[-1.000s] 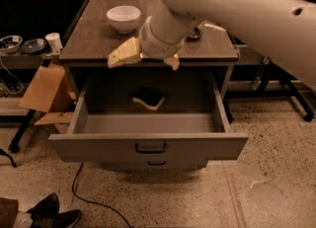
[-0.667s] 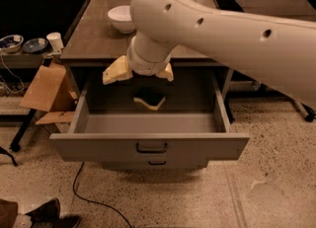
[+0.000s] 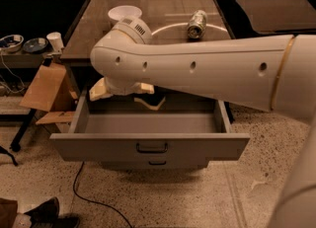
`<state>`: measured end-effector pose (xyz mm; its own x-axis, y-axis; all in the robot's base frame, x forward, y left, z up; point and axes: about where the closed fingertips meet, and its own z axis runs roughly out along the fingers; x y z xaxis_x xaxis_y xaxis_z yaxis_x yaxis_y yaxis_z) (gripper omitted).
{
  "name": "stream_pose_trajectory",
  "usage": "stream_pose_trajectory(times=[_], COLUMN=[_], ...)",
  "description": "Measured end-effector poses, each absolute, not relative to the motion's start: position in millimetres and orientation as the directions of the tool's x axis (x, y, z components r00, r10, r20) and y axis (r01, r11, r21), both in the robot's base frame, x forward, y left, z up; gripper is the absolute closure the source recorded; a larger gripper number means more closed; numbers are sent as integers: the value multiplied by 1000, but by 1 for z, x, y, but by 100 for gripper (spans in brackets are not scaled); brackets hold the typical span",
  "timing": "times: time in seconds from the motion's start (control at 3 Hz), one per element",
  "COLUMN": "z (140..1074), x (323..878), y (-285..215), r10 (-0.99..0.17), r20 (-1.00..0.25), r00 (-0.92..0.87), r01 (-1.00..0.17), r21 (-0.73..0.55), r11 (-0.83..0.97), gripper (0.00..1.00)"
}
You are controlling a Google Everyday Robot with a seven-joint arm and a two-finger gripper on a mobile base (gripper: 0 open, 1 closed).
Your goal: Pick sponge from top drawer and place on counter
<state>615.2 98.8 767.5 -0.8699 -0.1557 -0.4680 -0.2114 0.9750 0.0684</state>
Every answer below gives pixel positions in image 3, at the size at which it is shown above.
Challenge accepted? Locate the dark blue plate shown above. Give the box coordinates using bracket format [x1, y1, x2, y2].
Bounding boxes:
[23, 38, 48, 53]

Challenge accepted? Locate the open grey top drawer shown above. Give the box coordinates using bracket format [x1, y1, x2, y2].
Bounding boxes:
[50, 90, 250, 167]

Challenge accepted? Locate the black top drawer handle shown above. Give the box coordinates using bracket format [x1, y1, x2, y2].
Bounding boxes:
[136, 143, 168, 154]

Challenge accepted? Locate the white paper cup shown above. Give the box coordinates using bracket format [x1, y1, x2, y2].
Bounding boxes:
[46, 32, 64, 52]

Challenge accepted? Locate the black floor cable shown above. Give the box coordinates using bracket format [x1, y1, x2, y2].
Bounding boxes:
[72, 161, 134, 228]

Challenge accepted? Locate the black drawer handle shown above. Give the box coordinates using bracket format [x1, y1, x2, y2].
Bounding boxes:
[136, 143, 168, 154]
[148, 161, 167, 166]

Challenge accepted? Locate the white ceramic bowl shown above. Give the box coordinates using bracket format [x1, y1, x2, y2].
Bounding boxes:
[108, 5, 142, 25]

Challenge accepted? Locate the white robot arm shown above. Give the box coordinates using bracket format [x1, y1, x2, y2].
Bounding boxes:
[90, 16, 316, 228]

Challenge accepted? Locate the blue patterned bowl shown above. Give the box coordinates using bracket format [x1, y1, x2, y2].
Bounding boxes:
[0, 35, 24, 53]

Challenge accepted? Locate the black lower drawer handle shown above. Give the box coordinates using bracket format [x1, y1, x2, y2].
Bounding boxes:
[148, 161, 167, 166]

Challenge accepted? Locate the brown cardboard box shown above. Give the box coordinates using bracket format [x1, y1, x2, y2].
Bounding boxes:
[20, 63, 78, 124]

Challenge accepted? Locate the grey side shelf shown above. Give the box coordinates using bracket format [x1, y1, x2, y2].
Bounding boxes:
[0, 49, 63, 69]

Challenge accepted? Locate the crushed metal can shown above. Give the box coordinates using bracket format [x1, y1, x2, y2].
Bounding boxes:
[187, 10, 207, 39]

